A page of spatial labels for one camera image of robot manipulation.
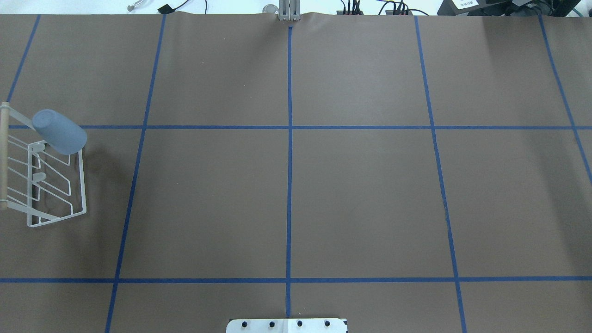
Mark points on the light blue plastic cup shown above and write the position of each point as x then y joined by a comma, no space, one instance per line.
64,135

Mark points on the white tape roll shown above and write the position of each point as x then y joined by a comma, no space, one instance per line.
270,8

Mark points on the orange black USB hub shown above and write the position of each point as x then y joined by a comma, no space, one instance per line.
350,7

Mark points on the aluminium frame post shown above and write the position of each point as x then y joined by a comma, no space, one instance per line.
289,10

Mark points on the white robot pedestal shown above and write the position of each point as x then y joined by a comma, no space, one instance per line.
288,325

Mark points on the white wire cup holder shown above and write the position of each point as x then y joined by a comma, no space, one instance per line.
36,180

